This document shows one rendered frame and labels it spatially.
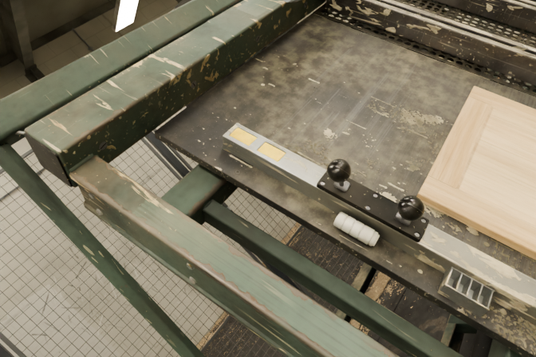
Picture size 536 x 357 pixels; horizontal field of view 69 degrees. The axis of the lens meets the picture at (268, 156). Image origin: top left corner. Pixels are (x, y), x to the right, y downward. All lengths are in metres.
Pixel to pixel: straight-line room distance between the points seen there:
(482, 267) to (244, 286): 0.39
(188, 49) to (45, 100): 0.54
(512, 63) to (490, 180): 0.45
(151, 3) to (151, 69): 5.75
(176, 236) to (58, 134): 0.29
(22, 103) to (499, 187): 1.23
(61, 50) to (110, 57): 4.60
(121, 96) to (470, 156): 0.73
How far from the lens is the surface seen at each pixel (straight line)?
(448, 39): 1.27
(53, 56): 5.97
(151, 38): 1.51
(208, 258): 0.63
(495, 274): 0.75
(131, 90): 0.84
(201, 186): 0.81
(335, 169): 0.61
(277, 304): 0.60
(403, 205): 0.60
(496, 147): 1.00
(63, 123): 0.80
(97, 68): 1.40
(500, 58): 1.27
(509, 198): 0.90
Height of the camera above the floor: 1.70
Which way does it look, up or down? 6 degrees down
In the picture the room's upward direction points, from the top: 42 degrees counter-clockwise
